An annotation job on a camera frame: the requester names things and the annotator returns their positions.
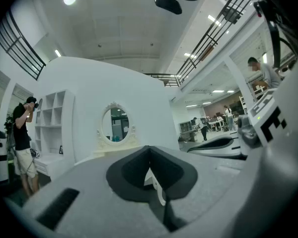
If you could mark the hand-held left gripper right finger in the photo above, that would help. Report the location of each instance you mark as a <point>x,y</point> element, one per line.
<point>178,180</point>

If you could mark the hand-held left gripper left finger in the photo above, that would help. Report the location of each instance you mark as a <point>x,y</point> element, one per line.
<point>119,180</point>

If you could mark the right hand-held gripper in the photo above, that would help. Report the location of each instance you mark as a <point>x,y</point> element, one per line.
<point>268,133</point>

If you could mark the grey shelf cabinet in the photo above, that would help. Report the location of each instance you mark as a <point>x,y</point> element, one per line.
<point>187,130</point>

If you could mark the white low cabinet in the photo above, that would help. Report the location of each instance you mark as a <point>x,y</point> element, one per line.
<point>48,161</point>

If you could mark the black balcony railing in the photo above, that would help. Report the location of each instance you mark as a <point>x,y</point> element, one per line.
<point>39,71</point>
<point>179,79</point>

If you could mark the white cube bookshelf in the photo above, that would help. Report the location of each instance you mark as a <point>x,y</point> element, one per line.
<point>67,123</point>

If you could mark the oval mirror cream ornate frame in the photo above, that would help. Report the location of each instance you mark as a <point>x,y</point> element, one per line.
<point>114,125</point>

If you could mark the small black picture frame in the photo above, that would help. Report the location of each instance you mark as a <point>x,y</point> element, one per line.
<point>61,150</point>

